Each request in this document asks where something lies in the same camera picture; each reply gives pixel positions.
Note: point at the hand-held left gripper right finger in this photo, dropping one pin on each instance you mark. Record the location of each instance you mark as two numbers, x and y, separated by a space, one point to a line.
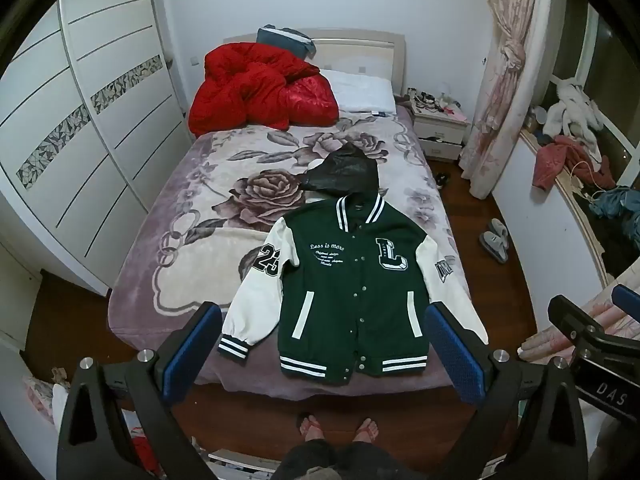
452 355

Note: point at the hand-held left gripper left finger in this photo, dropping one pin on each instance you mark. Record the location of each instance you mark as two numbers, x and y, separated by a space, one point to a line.
197 345

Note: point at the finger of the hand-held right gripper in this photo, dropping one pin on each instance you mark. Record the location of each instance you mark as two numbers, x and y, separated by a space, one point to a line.
567 315
627 300

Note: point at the green white varsity jacket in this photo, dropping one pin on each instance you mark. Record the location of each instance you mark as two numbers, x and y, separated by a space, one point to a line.
345 285

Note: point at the pink floral bedding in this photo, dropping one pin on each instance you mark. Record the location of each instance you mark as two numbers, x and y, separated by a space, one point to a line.
545 340

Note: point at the blue garment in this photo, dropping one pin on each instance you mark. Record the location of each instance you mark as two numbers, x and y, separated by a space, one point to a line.
615 202

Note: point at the white bay window ledge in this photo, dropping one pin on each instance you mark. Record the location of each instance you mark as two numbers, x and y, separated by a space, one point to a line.
540 220

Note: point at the grey slipper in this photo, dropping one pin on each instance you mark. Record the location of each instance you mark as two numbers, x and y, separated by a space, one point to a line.
500 232
492 247

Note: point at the person's right foot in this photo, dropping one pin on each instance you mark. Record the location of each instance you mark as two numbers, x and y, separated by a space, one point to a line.
366 430

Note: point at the person's foot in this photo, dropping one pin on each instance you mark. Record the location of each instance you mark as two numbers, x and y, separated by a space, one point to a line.
310 427
366 430

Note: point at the person's left foot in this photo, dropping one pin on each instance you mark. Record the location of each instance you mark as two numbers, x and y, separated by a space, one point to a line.
310 427

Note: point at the person's dark pants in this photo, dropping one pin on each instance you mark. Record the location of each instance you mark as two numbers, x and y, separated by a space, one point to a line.
340 462

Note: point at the red garment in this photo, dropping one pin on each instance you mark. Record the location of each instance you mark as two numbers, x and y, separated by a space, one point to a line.
550 160

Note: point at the floral cloth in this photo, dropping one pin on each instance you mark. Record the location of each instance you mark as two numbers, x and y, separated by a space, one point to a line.
40 395

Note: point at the dark shoes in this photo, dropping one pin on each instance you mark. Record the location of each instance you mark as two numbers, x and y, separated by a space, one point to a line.
441 179

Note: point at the white plush toy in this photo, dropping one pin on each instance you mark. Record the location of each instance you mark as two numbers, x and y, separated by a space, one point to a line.
570 110

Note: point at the white nightstand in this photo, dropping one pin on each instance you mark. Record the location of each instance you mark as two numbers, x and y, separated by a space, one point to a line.
440 127

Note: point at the pink floral curtain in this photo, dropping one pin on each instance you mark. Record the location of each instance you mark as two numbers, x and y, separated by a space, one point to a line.
505 85

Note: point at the cluster of small nightstand items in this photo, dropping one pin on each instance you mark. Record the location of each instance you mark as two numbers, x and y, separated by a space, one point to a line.
430 100

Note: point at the red quilt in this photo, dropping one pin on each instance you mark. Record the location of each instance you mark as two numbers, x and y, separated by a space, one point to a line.
240 90

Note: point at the white wardrobe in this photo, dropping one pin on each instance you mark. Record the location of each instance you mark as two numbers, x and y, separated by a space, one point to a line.
75 110

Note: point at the bay window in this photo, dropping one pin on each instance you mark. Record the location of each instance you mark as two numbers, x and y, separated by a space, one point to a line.
575 35

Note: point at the white pillow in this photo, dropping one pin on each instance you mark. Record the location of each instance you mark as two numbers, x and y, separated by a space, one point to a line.
360 90

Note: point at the beige bed headboard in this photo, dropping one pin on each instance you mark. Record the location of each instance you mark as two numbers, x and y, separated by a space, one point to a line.
360 55

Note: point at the grey-blue cushion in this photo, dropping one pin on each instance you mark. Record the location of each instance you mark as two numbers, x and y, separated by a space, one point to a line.
285 40

